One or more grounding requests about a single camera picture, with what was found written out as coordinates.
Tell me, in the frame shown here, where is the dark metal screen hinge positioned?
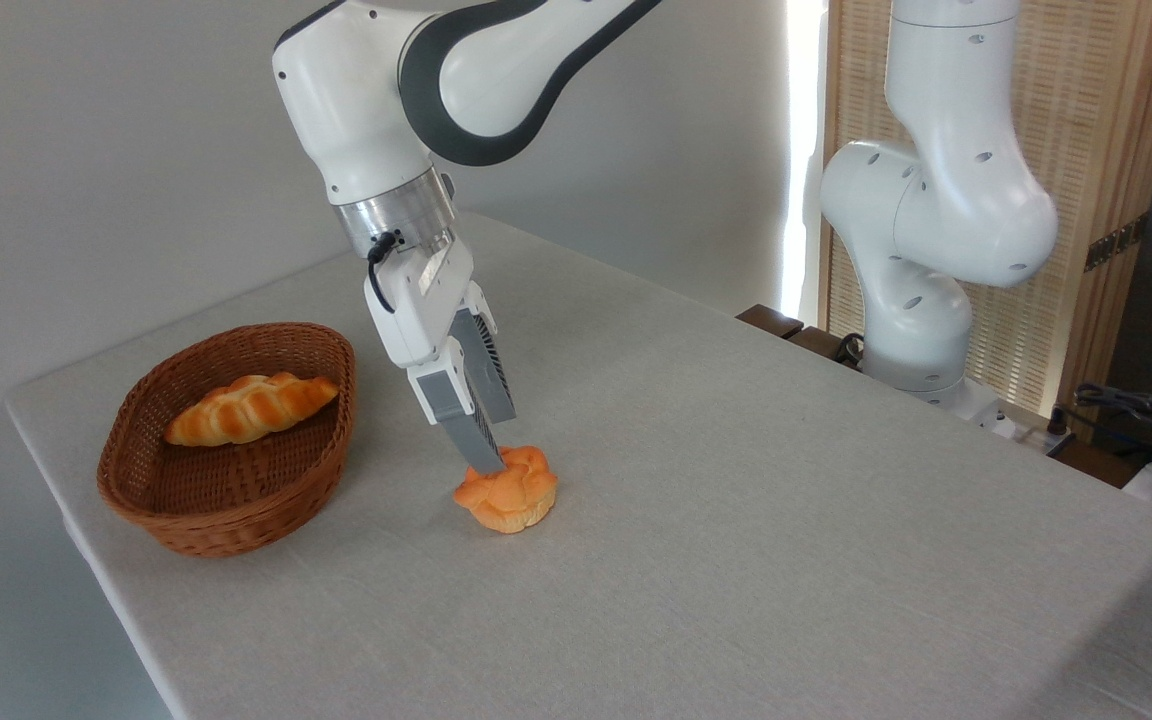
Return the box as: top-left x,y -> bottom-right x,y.
1084,213 -> 1150,273

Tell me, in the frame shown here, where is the wooden slatted screen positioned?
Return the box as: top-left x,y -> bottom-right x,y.
821,0 -> 1152,437

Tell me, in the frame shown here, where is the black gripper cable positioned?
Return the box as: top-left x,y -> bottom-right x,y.
366,230 -> 403,315

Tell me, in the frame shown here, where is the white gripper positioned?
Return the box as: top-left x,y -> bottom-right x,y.
364,235 -> 519,477

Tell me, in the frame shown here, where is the grey tablecloth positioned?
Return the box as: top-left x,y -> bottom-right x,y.
4,212 -> 1152,720

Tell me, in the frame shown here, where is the round knotted bread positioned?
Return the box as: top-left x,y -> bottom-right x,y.
452,445 -> 560,535

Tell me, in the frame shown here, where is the brown wicker basket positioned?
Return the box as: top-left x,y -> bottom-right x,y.
96,321 -> 358,559

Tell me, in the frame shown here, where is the dark wooden block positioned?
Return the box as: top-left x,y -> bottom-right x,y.
788,326 -> 863,371
736,304 -> 805,341

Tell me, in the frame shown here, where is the black cable bundle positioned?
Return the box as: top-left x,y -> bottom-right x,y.
1072,372 -> 1152,463

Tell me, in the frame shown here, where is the long braided bread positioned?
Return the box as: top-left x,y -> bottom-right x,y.
164,372 -> 340,447

